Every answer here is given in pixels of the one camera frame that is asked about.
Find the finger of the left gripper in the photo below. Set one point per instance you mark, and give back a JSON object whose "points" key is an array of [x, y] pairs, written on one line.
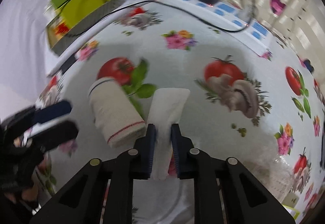
{"points": [[51, 112], [52, 137]]}

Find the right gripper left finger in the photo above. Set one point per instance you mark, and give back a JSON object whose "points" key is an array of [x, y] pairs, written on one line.
{"points": [[102, 191]]}

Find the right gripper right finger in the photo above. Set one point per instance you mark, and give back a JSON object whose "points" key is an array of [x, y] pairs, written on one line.
{"points": [[224, 190]]}

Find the white sock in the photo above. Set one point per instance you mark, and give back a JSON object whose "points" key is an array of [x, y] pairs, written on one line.
{"points": [[165, 110]]}

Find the clear bag of beige cloth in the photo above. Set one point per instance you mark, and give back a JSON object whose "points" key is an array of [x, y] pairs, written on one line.
{"points": [[275, 174]]}

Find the lime green shallow box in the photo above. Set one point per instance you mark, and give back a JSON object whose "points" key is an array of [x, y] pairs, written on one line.
{"points": [[293, 212]]}

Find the chevron pattern tray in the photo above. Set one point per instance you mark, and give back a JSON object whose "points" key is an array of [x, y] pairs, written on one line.
{"points": [[60, 42]]}

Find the vegetable print tablecloth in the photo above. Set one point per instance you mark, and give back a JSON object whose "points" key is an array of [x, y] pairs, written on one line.
{"points": [[240, 104]]}

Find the yellow green tissue box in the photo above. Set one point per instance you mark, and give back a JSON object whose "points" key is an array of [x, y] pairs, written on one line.
{"points": [[68, 15]]}

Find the white power strip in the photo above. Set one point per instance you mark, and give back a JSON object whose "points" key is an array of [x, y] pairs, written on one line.
{"points": [[230, 19]]}

